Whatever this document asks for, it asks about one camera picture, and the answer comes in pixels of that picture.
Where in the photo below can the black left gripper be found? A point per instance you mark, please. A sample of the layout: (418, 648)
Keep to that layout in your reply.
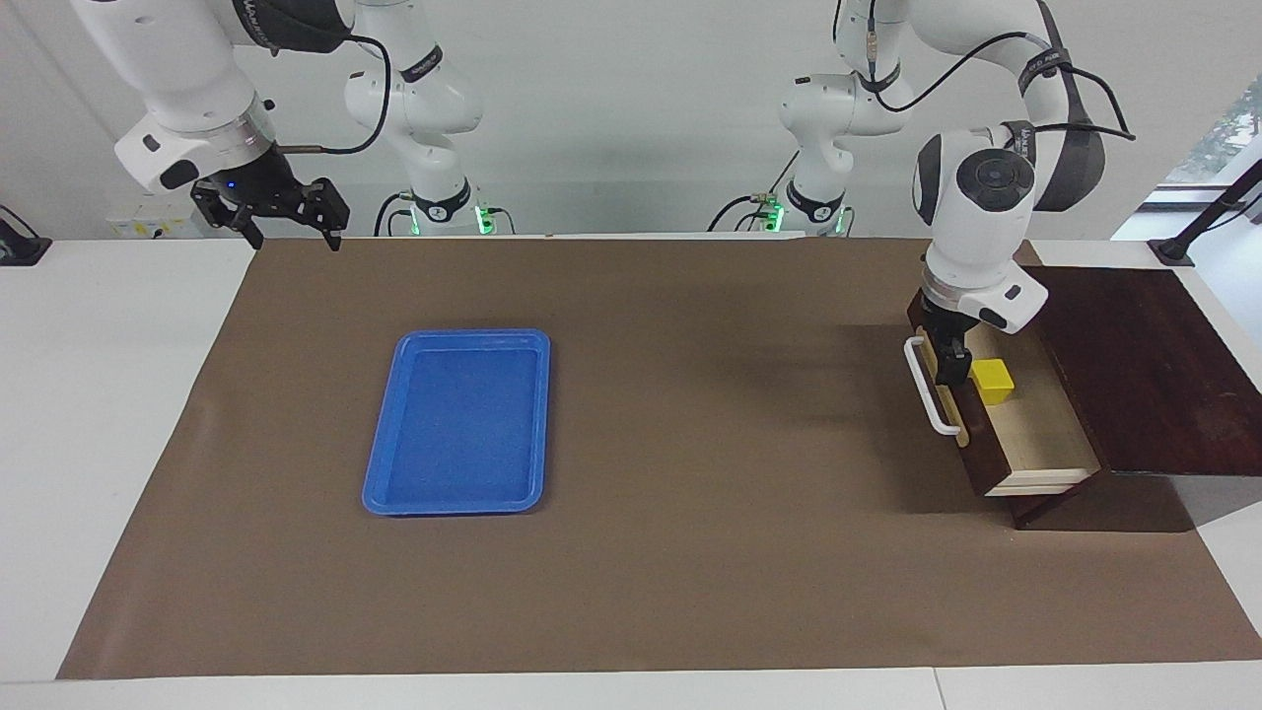
(946, 311)

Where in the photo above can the blue plastic tray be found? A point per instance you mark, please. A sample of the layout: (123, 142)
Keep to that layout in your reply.
(458, 424)

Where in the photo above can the brown table mat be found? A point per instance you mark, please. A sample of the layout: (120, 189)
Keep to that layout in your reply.
(690, 493)

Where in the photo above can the white wall socket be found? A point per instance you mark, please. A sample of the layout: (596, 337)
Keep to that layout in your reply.
(148, 227)

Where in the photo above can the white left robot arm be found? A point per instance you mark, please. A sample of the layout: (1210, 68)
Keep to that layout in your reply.
(976, 237)

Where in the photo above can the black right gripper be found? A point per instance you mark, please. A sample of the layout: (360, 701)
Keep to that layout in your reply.
(258, 182)

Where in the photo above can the black clamp mount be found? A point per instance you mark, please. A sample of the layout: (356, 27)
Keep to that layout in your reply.
(20, 242)

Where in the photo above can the black camera stand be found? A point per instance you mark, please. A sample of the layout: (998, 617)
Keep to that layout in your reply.
(1208, 212)

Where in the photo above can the dark wooden drawer cabinet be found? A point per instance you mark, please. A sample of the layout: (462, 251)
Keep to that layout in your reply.
(1045, 434)

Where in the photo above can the yellow cube block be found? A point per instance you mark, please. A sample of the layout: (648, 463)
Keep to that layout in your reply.
(994, 383)

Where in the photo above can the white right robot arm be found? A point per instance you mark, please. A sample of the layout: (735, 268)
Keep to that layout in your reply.
(187, 79)

